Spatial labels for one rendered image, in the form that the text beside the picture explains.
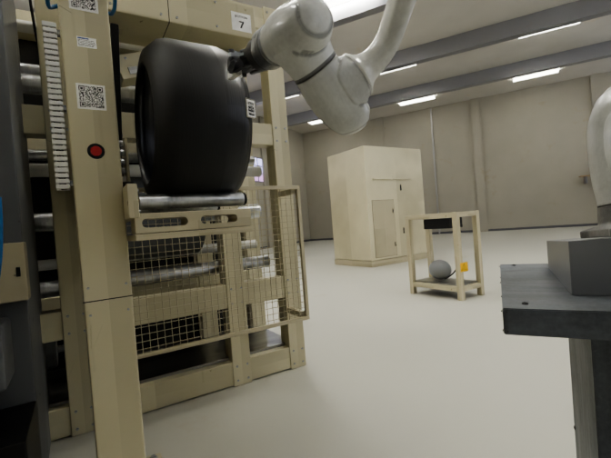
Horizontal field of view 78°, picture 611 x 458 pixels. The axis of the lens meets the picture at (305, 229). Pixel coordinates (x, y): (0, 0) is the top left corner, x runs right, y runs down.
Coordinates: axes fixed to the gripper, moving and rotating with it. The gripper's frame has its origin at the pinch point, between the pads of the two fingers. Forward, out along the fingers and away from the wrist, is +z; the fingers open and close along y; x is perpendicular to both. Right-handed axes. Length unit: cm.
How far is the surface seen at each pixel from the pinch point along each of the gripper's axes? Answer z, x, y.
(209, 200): 17.3, 35.9, 2.5
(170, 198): 17.5, 35.1, 14.5
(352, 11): 481, -275, -416
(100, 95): 29.7, 4.8, 30.8
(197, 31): 64, -32, -9
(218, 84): 11.4, 1.1, 0.6
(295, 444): 6, 125, -23
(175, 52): 17.0, -7.6, 11.4
